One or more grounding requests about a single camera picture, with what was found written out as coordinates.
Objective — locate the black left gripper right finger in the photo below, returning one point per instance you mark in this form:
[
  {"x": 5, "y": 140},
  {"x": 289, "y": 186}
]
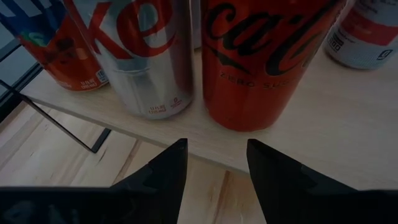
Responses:
[{"x": 295, "y": 199}]

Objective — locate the orange Fanta can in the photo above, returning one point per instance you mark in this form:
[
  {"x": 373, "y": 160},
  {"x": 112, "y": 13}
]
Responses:
[{"x": 68, "y": 62}]

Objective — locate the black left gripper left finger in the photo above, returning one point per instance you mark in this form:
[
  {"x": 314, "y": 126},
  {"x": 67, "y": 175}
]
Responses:
[{"x": 140, "y": 202}]

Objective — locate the red Coca-Cola Zero Sugar can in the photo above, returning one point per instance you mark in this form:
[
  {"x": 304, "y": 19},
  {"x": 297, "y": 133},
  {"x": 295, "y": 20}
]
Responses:
[{"x": 248, "y": 93}]

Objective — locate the silver Diet Coke can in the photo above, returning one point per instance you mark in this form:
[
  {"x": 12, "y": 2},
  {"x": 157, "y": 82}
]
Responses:
[{"x": 140, "y": 77}]

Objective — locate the black aluminium table frame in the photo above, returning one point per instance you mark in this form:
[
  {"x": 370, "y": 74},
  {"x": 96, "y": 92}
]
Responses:
[{"x": 7, "y": 110}]

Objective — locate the white Celsius Peach Vibe can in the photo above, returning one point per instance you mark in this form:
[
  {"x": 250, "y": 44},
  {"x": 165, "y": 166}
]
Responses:
[{"x": 360, "y": 40}]

